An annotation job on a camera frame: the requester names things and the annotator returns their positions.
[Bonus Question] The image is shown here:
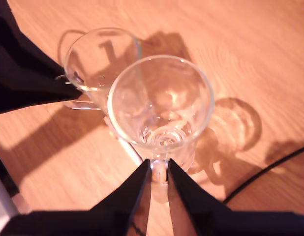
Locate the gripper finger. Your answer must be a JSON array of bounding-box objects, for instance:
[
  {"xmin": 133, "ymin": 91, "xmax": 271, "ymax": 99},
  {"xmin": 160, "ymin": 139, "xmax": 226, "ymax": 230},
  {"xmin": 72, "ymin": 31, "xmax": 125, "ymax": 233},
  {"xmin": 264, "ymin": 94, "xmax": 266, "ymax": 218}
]
[
  {"xmin": 0, "ymin": 0, "xmax": 66, "ymax": 80},
  {"xmin": 89, "ymin": 159, "xmax": 152, "ymax": 236},
  {"xmin": 0, "ymin": 43, "xmax": 87, "ymax": 116},
  {"xmin": 167, "ymin": 159, "xmax": 231, "ymax": 236}
]

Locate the small footed glass cup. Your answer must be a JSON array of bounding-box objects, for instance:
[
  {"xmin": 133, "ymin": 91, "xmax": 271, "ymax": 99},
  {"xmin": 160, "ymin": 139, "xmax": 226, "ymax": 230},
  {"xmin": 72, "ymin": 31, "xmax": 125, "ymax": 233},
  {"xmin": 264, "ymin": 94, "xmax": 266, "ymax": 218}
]
[
  {"xmin": 55, "ymin": 27, "xmax": 143, "ymax": 111},
  {"xmin": 107, "ymin": 55, "xmax": 215, "ymax": 187}
]

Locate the white panel with black edge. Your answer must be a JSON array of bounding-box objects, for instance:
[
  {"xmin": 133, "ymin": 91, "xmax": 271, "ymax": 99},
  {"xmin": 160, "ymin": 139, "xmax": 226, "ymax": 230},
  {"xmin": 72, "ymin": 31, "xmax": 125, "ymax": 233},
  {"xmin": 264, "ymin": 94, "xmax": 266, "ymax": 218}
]
[{"xmin": 0, "ymin": 151, "xmax": 22, "ymax": 229}]

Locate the black cable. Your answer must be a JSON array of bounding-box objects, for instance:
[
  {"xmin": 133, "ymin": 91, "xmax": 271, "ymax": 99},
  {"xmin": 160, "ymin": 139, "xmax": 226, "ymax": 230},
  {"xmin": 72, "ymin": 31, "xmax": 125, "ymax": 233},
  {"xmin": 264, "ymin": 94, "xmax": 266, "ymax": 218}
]
[{"xmin": 223, "ymin": 145, "xmax": 304, "ymax": 205}]

